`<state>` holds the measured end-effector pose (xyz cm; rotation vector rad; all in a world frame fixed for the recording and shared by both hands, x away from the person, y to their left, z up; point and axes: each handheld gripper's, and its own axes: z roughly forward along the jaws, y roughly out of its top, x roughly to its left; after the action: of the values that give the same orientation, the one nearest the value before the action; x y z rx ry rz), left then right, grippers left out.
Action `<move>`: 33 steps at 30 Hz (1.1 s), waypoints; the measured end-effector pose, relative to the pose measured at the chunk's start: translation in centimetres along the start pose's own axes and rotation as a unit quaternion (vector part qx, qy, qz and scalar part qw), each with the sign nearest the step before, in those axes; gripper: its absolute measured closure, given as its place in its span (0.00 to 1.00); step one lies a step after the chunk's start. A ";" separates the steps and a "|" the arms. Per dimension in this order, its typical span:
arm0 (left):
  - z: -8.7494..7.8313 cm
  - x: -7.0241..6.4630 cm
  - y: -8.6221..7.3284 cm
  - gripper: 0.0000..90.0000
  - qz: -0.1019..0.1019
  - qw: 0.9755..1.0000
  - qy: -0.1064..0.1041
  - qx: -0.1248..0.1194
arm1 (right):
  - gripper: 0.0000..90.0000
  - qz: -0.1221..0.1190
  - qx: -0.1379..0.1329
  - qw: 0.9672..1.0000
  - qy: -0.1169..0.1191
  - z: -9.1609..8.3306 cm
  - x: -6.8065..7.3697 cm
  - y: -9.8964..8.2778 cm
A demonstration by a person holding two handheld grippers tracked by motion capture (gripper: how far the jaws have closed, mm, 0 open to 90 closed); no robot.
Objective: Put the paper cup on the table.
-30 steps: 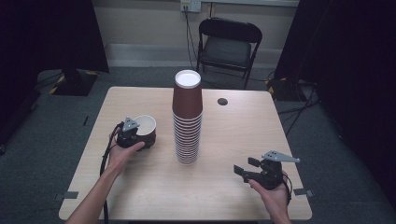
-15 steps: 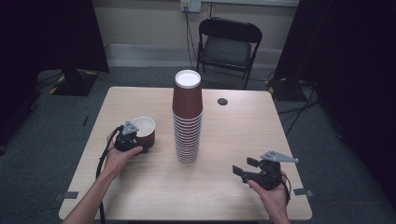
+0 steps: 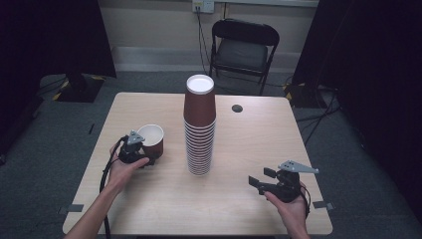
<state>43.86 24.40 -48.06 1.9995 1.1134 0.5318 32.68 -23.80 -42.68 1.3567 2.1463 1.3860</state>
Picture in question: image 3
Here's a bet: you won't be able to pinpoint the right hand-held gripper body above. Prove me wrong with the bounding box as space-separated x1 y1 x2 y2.
258 159 320 204

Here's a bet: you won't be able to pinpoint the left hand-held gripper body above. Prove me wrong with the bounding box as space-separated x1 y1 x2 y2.
117 129 149 166

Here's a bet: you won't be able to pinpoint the single brown paper cup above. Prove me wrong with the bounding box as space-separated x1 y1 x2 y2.
136 123 165 161

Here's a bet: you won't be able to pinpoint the stack of brown paper cups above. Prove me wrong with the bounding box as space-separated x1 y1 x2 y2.
182 74 217 177

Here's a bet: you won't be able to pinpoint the person's left hand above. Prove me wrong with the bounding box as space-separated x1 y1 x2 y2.
105 141 150 196

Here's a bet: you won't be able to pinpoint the person's right hand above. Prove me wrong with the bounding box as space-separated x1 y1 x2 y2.
264 180 311 231

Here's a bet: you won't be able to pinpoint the grey tape strip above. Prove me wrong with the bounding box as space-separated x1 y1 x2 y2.
312 200 335 211
57 203 85 216

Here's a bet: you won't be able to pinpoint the black stand base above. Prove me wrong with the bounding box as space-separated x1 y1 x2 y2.
284 82 332 110
52 73 106 104

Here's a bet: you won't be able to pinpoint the black folding chair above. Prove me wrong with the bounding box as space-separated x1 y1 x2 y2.
209 18 281 97

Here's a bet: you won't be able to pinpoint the dark curtain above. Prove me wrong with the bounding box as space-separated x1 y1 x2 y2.
0 0 117 157
291 0 422 225

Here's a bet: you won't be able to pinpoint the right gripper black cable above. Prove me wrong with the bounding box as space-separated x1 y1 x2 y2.
299 184 314 219

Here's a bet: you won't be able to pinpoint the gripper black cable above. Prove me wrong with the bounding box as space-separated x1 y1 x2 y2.
299 184 314 219
99 134 129 239

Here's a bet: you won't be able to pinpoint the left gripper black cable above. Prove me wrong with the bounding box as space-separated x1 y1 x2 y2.
99 134 129 239

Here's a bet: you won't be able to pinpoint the black floor cables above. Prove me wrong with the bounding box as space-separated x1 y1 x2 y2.
294 85 342 147

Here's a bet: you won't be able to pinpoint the black wall socket cable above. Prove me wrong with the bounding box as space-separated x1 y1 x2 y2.
195 5 213 70

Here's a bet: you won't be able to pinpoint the white wall socket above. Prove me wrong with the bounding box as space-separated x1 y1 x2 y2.
191 0 216 15

